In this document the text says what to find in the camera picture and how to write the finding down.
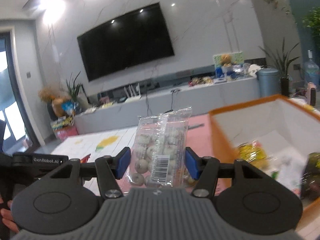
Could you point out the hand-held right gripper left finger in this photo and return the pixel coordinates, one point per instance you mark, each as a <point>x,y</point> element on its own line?
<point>124,161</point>

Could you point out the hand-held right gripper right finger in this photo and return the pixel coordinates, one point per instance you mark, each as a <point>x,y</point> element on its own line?
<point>191,163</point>

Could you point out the orange cardboard box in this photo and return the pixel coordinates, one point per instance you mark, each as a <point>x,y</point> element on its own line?
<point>220,140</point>

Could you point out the clear packet of round snacks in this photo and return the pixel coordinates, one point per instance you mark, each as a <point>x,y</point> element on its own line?
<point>162,140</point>

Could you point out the red snack packet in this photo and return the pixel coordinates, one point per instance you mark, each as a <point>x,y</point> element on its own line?
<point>85,158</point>

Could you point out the yellow snack packet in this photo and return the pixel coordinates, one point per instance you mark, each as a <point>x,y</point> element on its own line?
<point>252,153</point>

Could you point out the white and green snack packet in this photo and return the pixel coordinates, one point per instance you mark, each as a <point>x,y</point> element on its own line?
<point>290,175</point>

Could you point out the person's left hand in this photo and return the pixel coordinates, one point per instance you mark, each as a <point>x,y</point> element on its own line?
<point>7,217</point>

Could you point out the black pen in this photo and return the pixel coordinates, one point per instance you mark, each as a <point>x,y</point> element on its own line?
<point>196,125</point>

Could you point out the pink box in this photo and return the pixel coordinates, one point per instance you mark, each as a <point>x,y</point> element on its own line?
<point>67,133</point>

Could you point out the grey low television cabinet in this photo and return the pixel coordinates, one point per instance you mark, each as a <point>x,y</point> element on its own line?
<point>200,97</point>

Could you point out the white router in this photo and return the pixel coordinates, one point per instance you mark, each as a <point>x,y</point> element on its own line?
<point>132,93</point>

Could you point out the blue snack bag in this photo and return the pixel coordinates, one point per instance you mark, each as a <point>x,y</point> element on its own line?
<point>68,107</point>

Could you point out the dark framed glass door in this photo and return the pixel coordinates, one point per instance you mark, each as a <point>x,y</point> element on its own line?
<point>17,92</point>

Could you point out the orange dried flower bouquet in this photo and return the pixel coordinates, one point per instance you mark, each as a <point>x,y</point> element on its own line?
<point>50,95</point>

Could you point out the pile of colourful snack packets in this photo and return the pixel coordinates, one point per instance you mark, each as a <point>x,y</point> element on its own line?
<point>200,81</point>

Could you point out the green leafy plant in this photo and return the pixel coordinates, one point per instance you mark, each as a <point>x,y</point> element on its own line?
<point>74,90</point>

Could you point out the brown teddy bear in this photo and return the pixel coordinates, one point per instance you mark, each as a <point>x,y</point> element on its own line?
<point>226,60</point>

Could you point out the blue round trash can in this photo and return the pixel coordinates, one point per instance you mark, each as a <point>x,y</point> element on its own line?
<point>268,83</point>

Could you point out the white crumpled bag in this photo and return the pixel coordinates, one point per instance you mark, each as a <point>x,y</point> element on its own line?
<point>252,70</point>

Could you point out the green gift box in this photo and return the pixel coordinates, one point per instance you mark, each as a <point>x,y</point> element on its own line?
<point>237,56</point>

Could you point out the dark gold snack packet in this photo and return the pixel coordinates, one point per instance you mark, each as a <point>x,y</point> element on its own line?
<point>312,177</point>

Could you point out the tall potted plant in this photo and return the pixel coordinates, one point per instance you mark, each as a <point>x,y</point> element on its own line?
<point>283,75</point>

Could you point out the pink small appliance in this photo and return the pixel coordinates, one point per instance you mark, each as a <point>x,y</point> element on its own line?
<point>312,93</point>

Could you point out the large water bottle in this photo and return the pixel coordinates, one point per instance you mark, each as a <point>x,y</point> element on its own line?
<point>312,72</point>

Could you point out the bushy green plant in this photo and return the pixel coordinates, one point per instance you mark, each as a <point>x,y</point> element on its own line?
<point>312,25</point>

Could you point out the grey wall switch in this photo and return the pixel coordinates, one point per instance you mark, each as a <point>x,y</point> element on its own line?
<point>28,74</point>

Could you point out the black wall television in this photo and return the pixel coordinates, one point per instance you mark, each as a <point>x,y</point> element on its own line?
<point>125,42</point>

